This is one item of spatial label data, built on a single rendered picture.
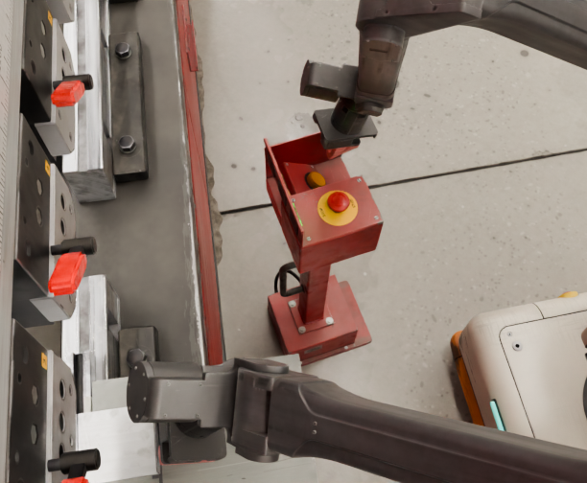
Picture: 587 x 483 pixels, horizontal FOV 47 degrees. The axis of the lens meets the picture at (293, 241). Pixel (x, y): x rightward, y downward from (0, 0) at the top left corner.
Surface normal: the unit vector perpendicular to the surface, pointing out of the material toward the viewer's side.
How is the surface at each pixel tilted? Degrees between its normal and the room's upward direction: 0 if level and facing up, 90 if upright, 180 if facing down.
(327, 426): 48
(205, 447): 31
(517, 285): 0
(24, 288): 90
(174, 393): 36
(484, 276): 0
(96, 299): 0
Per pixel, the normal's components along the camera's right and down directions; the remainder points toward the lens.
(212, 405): 0.53, -0.01
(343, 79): 0.19, 0.05
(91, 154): 0.01, -0.44
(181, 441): 0.52, -0.43
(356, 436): -0.71, -0.12
